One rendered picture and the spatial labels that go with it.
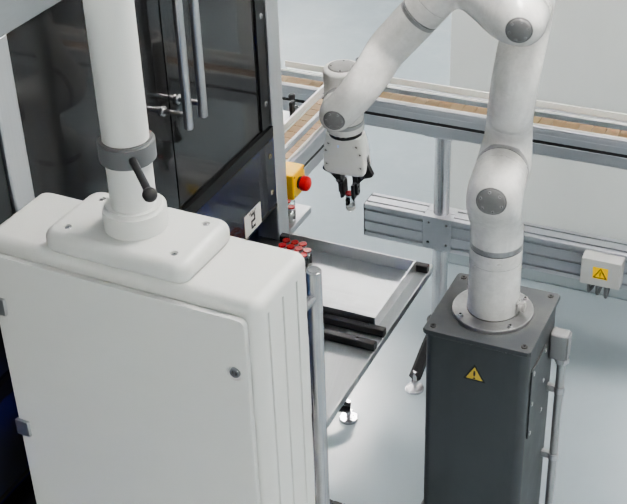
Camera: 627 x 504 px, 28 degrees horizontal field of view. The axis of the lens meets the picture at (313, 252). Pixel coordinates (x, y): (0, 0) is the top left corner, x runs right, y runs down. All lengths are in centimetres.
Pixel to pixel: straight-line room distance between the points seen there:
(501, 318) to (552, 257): 99
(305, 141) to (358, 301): 75
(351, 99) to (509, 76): 33
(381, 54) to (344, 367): 68
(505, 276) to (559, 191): 162
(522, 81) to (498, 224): 33
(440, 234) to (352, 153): 119
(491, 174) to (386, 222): 137
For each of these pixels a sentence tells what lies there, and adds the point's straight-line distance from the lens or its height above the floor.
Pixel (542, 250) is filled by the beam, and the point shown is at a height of 51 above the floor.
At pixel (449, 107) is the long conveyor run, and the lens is 376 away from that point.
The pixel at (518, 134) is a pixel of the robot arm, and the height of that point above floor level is 133.
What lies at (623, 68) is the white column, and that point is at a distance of 420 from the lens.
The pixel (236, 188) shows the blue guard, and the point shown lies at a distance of 292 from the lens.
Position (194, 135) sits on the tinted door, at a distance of 272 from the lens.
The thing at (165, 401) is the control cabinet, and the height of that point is 133.
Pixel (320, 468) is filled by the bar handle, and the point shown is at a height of 107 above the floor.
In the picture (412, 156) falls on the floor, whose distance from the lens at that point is 546.
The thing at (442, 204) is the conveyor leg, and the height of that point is 59.
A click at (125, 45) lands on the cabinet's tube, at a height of 189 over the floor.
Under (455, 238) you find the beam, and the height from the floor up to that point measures 49.
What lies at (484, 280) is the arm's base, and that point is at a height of 98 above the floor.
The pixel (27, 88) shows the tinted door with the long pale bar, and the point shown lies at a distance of 219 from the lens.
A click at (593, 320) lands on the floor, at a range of 448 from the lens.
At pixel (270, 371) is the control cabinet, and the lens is 189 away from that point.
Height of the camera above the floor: 257
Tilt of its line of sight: 32 degrees down
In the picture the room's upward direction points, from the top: 2 degrees counter-clockwise
